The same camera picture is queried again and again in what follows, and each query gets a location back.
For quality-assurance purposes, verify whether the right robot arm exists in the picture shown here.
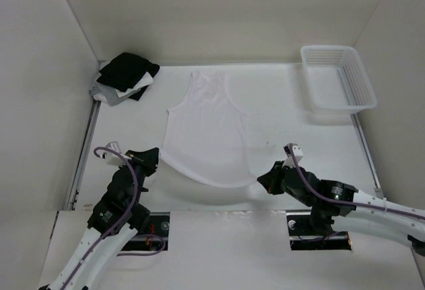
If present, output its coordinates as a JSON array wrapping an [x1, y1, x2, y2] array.
[[257, 161, 424, 257]]

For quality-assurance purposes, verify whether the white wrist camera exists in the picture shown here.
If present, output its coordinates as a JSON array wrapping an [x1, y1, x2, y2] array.
[[283, 143, 303, 168], [101, 141, 126, 167]]

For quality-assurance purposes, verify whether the aluminium table rail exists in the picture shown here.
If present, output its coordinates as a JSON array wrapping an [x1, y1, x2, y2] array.
[[351, 113, 383, 193], [63, 100, 101, 210]]

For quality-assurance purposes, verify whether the white plastic mesh basket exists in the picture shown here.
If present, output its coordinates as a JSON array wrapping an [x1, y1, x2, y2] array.
[[300, 45, 377, 115]]

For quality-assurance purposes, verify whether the right aluminium table rail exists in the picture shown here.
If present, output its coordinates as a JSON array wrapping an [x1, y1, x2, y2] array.
[[351, 113, 383, 193]]

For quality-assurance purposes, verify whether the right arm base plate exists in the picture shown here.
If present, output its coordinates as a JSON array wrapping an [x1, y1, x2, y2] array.
[[286, 211, 351, 251]]

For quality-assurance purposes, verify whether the left aluminium table rail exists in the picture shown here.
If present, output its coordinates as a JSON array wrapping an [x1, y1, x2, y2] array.
[[63, 100, 101, 210]]

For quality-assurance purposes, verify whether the white folded tank top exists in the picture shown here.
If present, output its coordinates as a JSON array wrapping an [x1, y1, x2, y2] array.
[[93, 73, 153, 93]]

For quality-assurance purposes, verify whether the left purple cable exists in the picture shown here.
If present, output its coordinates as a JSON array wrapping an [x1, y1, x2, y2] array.
[[49, 147, 167, 290]]

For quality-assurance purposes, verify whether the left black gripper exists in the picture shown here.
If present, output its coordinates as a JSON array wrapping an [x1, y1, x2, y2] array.
[[119, 147, 159, 206]]

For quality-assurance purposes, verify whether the white tank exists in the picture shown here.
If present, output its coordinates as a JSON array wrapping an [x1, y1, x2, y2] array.
[[160, 72, 256, 188], [93, 73, 153, 93]]

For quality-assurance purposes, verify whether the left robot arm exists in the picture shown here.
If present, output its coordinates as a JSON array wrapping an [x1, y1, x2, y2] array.
[[41, 145, 159, 289]]

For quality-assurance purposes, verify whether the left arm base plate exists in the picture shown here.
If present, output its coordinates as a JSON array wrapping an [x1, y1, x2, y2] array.
[[121, 212, 170, 253]]

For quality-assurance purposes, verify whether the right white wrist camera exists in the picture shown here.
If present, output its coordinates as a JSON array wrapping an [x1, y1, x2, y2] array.
[[283, 143, 303, 168]]

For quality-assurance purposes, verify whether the purple cable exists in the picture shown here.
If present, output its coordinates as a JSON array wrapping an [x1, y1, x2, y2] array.
[[286, 142, 425, 221], [49, 147, 167, 290]]

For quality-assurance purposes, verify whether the bottom black folded tank top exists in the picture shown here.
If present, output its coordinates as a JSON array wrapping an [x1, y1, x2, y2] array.
[[129, 86, 149, 101]]

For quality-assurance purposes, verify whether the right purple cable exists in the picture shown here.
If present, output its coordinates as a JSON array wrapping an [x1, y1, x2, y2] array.
[[286, 142, 425, 221]]

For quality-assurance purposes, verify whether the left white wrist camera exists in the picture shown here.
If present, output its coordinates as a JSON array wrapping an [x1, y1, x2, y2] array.
[[101, 141, 126, 167]]

